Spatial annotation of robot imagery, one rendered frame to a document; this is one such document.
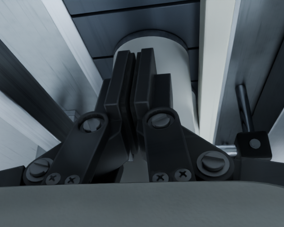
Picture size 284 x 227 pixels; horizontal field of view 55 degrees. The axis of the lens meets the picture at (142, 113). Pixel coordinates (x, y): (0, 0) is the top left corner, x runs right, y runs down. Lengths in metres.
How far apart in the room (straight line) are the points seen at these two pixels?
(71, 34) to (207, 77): 0.09
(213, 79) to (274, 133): 0.19
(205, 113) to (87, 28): 0.09
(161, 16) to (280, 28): 0.13
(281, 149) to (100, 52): 0.27
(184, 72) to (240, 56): 0.13
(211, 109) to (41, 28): 0.16
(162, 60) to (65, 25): 0.06
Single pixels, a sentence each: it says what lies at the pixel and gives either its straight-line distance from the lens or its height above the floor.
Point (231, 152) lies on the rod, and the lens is 0.29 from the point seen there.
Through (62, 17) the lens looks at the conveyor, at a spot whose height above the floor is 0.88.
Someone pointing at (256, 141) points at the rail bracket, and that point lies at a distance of 0.29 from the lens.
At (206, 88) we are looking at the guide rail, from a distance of 0.17.
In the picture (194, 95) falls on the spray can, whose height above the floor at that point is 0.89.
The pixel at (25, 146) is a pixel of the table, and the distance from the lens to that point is 0.53.
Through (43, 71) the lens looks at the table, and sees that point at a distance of 0.31.
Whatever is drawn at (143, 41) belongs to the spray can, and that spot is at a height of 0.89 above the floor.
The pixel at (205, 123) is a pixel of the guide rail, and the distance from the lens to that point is 0.21.
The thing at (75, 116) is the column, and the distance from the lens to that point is 0.37.
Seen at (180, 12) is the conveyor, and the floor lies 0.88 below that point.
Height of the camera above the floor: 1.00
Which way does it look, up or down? 28 degrees down
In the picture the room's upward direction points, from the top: 179 degrees counter-clockwise
